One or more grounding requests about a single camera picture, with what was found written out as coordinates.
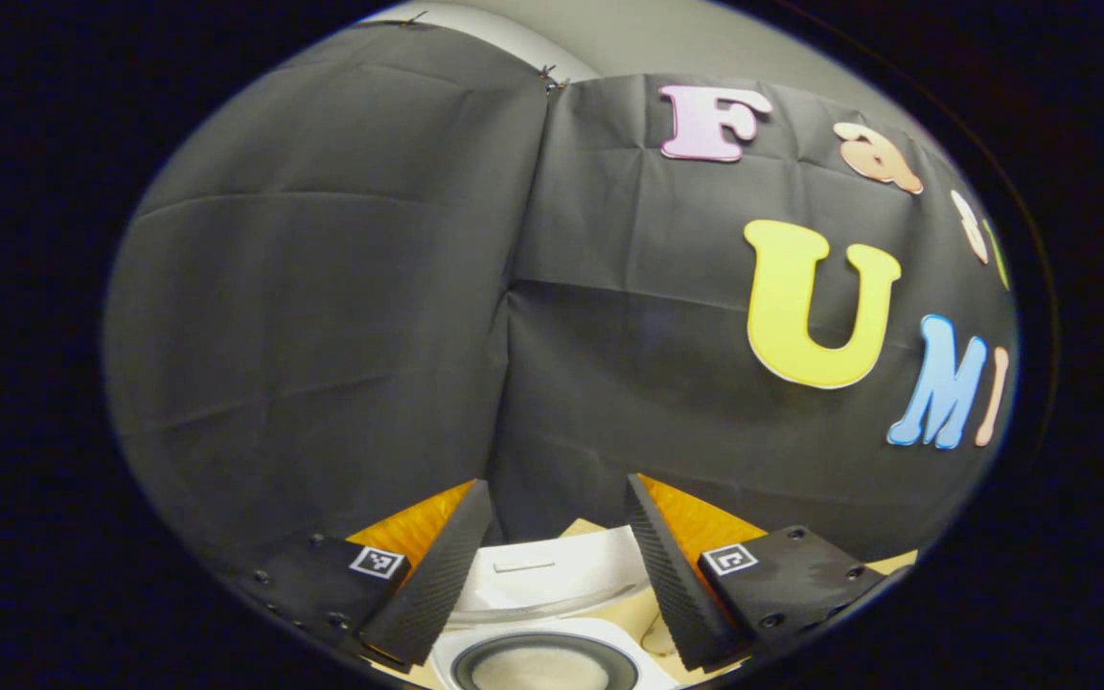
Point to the black backdrop cloth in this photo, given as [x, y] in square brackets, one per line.
[322, 287]

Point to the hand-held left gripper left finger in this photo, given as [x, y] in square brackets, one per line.
[447, 575]

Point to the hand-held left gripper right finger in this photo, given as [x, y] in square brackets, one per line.
[672, 575]

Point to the white rice cooker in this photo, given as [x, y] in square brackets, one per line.
[552, 575]

